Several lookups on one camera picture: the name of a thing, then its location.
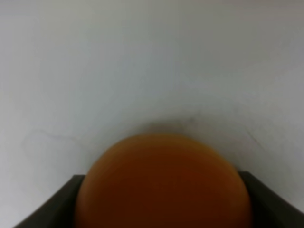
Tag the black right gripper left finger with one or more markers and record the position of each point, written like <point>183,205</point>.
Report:
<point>59,210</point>

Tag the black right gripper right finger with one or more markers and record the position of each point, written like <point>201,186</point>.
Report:
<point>270,210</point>

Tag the orange tangerine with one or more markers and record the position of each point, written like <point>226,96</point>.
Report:
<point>162,181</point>

